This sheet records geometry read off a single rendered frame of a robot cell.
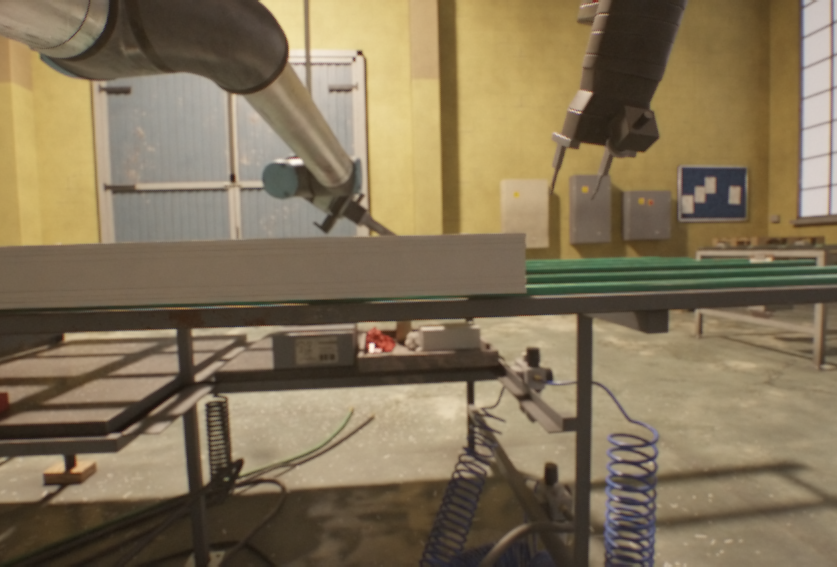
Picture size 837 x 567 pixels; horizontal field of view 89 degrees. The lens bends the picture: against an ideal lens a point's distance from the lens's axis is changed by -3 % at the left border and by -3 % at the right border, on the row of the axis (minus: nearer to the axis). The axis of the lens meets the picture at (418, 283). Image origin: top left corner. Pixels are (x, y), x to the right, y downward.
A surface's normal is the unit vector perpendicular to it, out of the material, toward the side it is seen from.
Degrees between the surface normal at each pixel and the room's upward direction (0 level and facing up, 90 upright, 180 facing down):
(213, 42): 129
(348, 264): 90
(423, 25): 90
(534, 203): 90
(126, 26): 120
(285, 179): 101
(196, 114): 90
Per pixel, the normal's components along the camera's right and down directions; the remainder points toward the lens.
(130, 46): 0.01, 0.78
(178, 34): 0.31, 0.66
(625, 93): 0.08, 0.59
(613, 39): -0.67, 0.25
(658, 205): 0.09, 0.07
